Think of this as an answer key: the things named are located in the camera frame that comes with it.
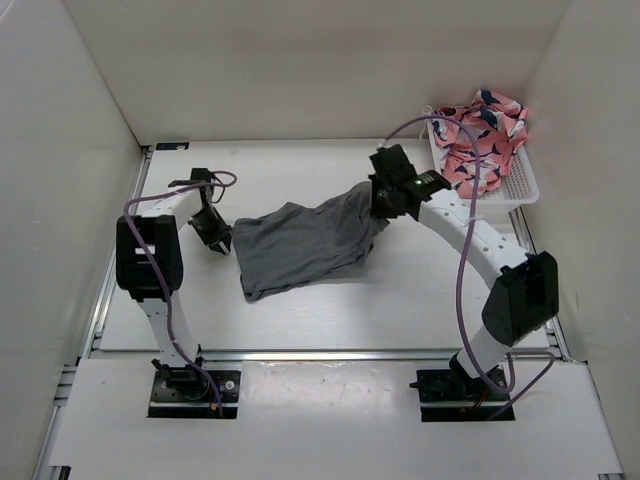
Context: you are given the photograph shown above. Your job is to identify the white plastic basket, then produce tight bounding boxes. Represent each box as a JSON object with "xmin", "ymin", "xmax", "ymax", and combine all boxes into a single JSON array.
[{"xmin": 427, "ymin": 124, "xmax": 541, "ymax": 207}]

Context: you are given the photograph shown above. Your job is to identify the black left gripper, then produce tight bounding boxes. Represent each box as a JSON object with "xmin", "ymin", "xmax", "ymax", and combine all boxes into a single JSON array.
[{"xmin": 188, "ymin": 207, "xmax": 232, "ymax": 254}]

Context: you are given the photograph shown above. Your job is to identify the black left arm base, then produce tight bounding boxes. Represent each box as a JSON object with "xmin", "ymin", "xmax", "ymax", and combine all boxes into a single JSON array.
[{"xmin": 147, "ymin": 360, "xmax": 242, "ymax": 420}]

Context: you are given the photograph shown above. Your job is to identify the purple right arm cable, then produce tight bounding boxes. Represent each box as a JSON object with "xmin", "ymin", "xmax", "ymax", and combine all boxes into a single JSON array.
[{"xmin": 384, "ymin": 114, "xmax": 557, "ymax": 420}]

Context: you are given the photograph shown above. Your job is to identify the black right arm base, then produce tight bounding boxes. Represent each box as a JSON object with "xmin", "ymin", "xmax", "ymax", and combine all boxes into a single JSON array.
[{"xmin": 410, "ymin": 369, "xmax": 516, "ymax": 423}]

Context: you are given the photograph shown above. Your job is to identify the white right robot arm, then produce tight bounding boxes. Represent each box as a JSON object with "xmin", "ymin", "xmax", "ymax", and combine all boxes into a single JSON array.
[{"xmin": 370, "ymin": 145, "xmax": 559, "ymax": 400}]

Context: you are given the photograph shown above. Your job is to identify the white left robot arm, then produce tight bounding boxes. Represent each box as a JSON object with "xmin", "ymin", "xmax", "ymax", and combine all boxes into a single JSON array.
[{"xmin": 116, "ymin": 168, "xmax": 237, "ymax": 405}]

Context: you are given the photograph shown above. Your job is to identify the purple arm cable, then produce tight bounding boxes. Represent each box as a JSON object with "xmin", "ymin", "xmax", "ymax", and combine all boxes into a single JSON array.
[
  {"xmin": 123, "ymin": 171, "xmax": 239, "ymax": 419},
  {"xmin": 384, "ymin": 114, "xmax": 557, "ymax": 420}
]

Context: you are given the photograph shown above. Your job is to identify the pink patterned shorts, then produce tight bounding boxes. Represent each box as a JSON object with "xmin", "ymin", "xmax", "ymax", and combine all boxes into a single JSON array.
[{"xmin": 431, "ymin": 89, "xmax": 528, "ymax": 199}]

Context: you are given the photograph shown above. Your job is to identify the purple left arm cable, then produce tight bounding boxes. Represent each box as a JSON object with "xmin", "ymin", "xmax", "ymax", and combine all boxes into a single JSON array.
[{"xmin": 123, "ymin": 171, "xmax": 239, "ymax": 419}]

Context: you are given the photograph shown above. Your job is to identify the grey shorts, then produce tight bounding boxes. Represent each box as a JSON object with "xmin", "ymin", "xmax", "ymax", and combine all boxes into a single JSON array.
[{"xmin": 233, "ymin": 181, "xmax": 389, "ymax": 303}]

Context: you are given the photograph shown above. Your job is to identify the black label sticker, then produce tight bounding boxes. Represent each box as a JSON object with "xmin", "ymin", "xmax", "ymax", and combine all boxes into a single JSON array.
[{"xmin": 155, "ymin": 142, "xmax": 190, "ymax": 151}]

